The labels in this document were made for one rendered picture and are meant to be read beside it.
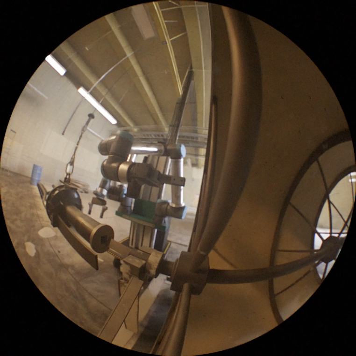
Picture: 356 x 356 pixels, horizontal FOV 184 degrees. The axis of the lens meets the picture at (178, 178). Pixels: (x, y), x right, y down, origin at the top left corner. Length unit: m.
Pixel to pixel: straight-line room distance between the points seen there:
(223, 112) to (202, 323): 1.53
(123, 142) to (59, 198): 0.53
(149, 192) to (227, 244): 1.12
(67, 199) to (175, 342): 0.78
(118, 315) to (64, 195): 0.66
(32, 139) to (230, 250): 8.97
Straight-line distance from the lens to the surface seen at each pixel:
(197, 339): 1.12
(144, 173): 0.33
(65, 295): 1.45
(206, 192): 0.34
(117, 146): 0.48
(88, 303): 1.37
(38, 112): 8.69
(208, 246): 0.17
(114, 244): 0.47
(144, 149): 0.77
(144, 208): 1.41
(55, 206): 0.79
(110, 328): 0.42
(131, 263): 0.37
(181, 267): 0.34
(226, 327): 1.23
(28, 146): 8.37
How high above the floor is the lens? 1.17
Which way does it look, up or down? 10 degrees up
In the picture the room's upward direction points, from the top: 11 degrees clockwise
